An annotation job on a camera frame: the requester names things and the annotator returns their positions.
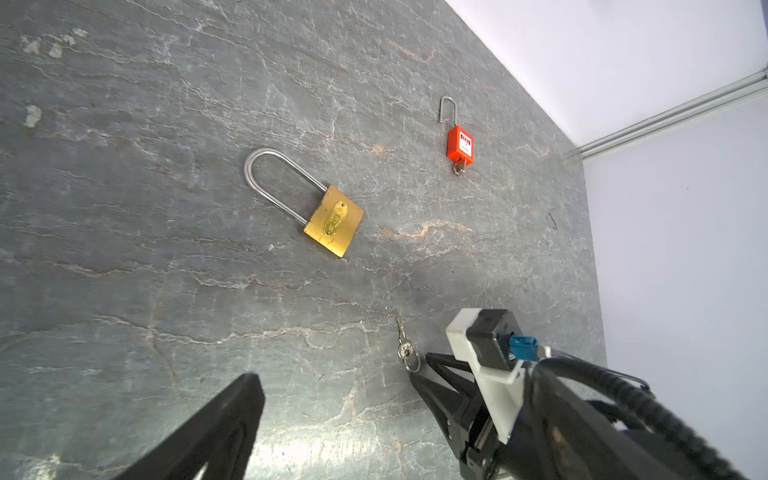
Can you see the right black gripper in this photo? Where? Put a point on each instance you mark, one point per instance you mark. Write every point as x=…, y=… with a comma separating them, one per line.
x=461, y=414

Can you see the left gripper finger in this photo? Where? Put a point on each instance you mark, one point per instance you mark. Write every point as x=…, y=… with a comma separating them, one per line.
x=215, y=443

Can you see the brass padlock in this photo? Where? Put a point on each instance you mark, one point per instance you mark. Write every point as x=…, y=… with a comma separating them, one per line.
x=335, y=221

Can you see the silver key with ring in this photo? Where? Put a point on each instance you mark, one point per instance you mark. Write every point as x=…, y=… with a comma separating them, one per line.
x=459, y=167

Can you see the red safety padlock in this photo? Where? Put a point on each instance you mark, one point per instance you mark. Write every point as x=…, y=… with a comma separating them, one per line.
x=460, y=144

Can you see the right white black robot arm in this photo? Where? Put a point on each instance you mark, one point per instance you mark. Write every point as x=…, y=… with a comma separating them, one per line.
x=561, y=419

